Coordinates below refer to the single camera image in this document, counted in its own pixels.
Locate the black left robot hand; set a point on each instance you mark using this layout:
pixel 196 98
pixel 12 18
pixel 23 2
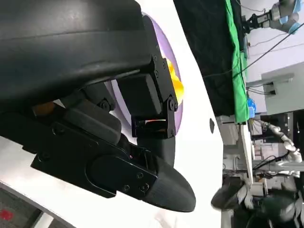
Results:
pixel 71 59

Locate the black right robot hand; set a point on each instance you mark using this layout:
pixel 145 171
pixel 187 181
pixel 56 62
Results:
pixel 228 194

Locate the orange white toy bread roll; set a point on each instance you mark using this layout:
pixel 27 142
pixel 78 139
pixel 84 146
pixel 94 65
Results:
pixel 178 88

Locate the white desk panel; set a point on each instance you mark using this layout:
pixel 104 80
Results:
pixel 245 152

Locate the blue plastic object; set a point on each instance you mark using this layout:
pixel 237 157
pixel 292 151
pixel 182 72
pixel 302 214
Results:
pixel 251 107

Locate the lilac plate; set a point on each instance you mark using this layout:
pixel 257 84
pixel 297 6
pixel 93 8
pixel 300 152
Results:
pixel 166 44

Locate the green cloth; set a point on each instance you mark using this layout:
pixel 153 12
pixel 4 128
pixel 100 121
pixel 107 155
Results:
pixel 241 95

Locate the grey cabinet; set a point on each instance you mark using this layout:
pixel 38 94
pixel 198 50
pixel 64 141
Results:
pixel 287 95

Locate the black backdrop cloth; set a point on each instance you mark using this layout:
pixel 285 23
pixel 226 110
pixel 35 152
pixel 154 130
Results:
pixel 209 47

